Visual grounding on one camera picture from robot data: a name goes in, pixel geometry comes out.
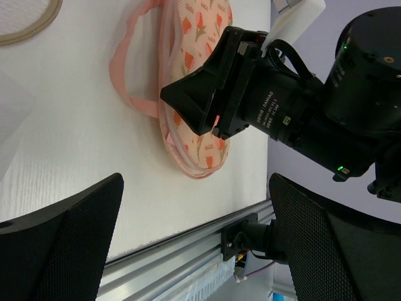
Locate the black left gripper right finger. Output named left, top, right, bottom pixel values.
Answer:
left=269, top=173, right=400, bottom=300

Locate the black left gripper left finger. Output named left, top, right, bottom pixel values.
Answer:
left=1, top=173, right=124, bottom=300

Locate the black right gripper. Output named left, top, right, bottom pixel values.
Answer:
left=160, top=26, right=313, bottom=149

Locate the tulip print laundry bag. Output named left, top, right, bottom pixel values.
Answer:
left=109, top=1, right=232, bottom=179

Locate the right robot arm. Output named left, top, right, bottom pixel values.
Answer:
left=160, top=6, right=400, bottom=264

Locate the cream round laundry bag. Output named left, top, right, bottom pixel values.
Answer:
left=1, top=0, right=63, bottom=46

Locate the aluminium mounting rail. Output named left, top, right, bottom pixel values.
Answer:
left=97, top=201, right=273, bottom=300

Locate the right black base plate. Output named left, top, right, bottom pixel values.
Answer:
left=221, top=213, right=258, bottom=261

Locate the slotted cable duct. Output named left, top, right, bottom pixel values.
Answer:
left=154, top=255, right=235, bottom=300

